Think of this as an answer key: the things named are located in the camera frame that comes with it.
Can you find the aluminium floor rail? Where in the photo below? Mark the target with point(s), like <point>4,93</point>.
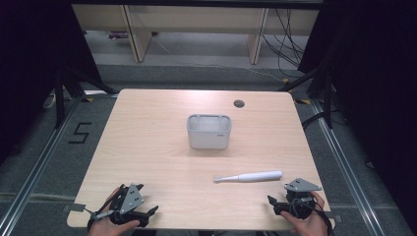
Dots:
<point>36,170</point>
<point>344,167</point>

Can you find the black metal stand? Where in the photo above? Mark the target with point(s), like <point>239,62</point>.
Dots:
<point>327,98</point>
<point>60,98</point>

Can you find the person's right hand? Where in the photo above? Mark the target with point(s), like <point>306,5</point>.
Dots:
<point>309,227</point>

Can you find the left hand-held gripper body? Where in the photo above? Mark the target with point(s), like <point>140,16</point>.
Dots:
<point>130,198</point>

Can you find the yellow black floor tape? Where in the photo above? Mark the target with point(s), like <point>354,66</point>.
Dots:
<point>303,101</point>

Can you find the white plastic container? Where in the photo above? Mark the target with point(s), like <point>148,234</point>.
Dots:
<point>209,137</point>

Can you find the white electric toothbrush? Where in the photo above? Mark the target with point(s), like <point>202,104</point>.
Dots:
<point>255,177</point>

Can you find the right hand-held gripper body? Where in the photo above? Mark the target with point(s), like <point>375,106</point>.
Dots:
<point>301,186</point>

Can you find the person's left hand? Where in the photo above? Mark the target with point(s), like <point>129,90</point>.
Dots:
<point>106,227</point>

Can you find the black curtain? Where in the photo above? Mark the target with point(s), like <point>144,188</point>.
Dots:
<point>32,65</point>
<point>377,82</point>

